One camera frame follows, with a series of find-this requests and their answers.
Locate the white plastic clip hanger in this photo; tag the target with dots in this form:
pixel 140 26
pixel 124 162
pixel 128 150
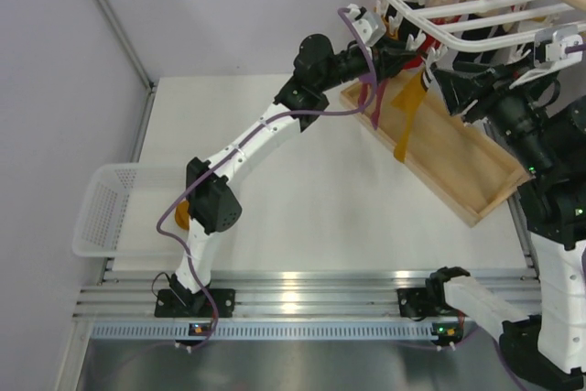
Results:
pixel 516 24

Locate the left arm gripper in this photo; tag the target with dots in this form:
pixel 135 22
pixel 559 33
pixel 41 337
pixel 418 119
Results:
pixel 388 58

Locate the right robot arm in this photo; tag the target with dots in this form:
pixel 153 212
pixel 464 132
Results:
pixel 548 348

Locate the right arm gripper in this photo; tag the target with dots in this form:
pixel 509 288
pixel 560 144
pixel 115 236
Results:
pixel 483 81

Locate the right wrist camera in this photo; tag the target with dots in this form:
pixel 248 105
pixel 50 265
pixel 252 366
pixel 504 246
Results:
pixel 558 44

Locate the wooden tray base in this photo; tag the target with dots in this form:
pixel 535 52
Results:
pixel 469 172

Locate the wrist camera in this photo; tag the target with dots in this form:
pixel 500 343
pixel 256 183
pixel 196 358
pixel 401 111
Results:
pixel 558 44
pixel 367 26

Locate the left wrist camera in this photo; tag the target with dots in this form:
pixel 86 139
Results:
pixel 367 26

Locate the mustard sock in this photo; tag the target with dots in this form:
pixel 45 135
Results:
pixel 408 102
pixel 181 215

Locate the red hanging sock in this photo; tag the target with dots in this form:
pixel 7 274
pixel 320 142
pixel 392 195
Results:
pixel 472 34

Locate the aluminium mounting rail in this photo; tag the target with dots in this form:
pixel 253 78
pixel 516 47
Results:
pixel 303 306

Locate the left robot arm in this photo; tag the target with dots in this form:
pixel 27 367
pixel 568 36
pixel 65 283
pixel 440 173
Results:
pixel 212 206

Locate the purple striped sock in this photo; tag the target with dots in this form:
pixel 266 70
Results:
pixel 367 97

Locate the white plastic basket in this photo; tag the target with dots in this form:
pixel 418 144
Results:
pixel 120 210

